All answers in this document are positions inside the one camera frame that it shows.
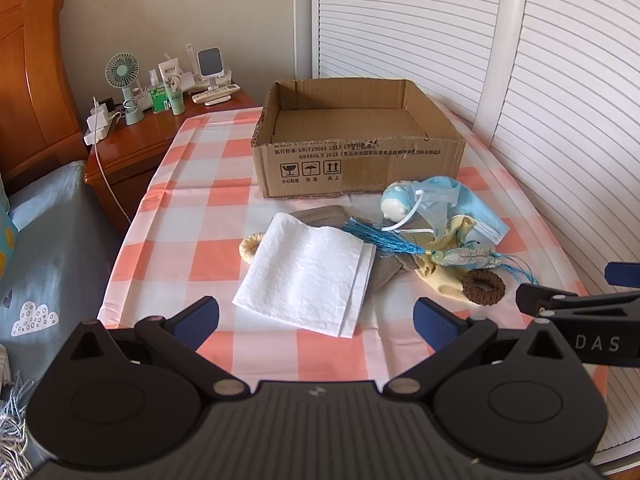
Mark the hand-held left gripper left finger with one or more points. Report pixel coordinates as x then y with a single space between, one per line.
197 320

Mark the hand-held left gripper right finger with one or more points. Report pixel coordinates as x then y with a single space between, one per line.
432 322

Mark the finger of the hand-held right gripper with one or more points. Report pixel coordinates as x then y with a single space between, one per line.
620 273
550 302

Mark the yellow cleaning cloth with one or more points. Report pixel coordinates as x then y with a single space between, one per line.
440 280

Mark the brown scrunchie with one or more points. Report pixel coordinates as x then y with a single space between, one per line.
468 286

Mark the grey fabric pouch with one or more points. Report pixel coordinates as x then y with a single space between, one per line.
387 272

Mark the cream scrunchie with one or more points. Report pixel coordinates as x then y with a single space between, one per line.
246 251

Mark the blue tasselled sachet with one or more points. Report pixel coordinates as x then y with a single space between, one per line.
390 242

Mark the blue face mask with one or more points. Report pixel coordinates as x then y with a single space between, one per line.
482 220
440 190

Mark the white cloth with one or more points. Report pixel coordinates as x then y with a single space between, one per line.
300 275

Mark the blue plush toy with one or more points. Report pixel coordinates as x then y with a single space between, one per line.
395 201

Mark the cardboard box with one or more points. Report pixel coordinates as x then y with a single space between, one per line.
350 170

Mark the pink checkered tablecloth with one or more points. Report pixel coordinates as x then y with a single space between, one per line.
200 240

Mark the grey blue bedsheet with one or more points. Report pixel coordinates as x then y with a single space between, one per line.
55 270

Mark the white louvered door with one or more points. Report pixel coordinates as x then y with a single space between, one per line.
410 20
575 110

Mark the wooden nightstand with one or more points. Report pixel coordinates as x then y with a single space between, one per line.
140 145

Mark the grey fringed throw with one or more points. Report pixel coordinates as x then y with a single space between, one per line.
12 410

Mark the teal printed pillow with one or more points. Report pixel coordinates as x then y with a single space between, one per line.
6 235

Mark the white power strip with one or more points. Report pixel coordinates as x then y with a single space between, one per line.
97 127

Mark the small white remote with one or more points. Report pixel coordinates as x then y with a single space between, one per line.
217 101

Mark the green clear bottle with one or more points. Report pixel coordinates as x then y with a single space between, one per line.
159 97

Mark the white green tube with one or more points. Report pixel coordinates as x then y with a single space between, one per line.
175 95

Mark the white remote control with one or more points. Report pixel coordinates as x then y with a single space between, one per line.
215 92

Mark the black charger plug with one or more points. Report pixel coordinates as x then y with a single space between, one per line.
104 103

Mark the white stand mirror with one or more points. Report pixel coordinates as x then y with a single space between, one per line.
209 62

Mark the green desk fan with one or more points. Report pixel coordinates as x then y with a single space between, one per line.
122 72

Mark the wooden headboard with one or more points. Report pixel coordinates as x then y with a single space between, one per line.
35 85

